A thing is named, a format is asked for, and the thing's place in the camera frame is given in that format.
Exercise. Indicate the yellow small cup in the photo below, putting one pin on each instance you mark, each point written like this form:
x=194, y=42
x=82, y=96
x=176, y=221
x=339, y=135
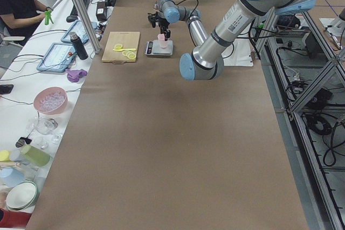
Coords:
x=5, y=156

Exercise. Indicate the yellow plastic knife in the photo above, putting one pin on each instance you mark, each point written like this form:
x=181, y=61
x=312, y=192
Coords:
x=124, y=49

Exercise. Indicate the black box on desk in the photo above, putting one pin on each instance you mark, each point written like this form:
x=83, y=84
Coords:
x=101, y=11

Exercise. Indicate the black thermos bottle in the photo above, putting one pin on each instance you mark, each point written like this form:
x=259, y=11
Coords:
x=78, y=46

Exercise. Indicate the person in black shirt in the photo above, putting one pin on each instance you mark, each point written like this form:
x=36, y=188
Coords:
x=22, y=17

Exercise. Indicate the digital kitchen scale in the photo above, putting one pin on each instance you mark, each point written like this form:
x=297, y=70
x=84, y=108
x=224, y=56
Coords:
x=153, y=49

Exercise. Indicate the clear wine glass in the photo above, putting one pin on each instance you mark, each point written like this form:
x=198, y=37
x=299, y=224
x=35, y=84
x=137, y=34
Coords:
x=48, y=127

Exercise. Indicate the light blue cup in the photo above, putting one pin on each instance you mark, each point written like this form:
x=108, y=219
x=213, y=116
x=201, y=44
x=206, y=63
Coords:
x=11, y=176

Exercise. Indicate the black smartphone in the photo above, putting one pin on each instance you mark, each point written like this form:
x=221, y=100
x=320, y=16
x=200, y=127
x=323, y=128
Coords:
x=6, y=89

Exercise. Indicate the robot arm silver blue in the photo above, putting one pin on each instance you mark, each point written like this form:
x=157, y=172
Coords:
x=206, y=61

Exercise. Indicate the green plastic cup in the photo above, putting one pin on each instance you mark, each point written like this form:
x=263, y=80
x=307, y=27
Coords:
x=35, y=156

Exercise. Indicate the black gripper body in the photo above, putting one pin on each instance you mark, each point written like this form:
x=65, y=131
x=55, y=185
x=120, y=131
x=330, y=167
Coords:
x=164, y=26

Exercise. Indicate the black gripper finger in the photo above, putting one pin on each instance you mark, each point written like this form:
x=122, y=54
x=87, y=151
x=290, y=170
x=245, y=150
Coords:
x=166, y=34

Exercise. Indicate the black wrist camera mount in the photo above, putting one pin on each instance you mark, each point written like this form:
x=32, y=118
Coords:
x=153, y=19

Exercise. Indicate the pink plastic cup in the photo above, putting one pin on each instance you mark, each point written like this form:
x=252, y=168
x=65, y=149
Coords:
x=163, y=42

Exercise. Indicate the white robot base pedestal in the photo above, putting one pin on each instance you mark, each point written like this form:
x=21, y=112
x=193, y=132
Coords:
x=238, y=54

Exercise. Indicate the black computer mouse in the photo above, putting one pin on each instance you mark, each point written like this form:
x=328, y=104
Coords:
x=71, y=18

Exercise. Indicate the blue tablet far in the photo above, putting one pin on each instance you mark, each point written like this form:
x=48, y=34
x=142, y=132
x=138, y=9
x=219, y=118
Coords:
x=78, y=28

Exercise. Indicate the aluminium frame post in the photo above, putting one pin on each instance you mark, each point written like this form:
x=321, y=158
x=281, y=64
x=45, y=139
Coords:
x=82, y=12

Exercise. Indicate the green hand clamp tool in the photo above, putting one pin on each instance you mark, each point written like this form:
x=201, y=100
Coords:
x=48, y=19

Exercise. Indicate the blue tablet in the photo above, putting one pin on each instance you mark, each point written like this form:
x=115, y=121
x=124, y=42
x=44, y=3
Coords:
x=78, y=28
x=58, y=58

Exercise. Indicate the pink bowl with ice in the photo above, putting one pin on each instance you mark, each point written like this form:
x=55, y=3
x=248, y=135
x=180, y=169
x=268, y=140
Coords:
x=51, y=101

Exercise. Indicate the purple cloth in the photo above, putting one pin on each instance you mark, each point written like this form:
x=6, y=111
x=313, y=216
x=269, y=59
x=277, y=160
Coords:
x=74, y=75

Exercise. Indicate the blue tablet near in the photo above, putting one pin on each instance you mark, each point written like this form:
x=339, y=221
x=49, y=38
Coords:
x=58, y=58

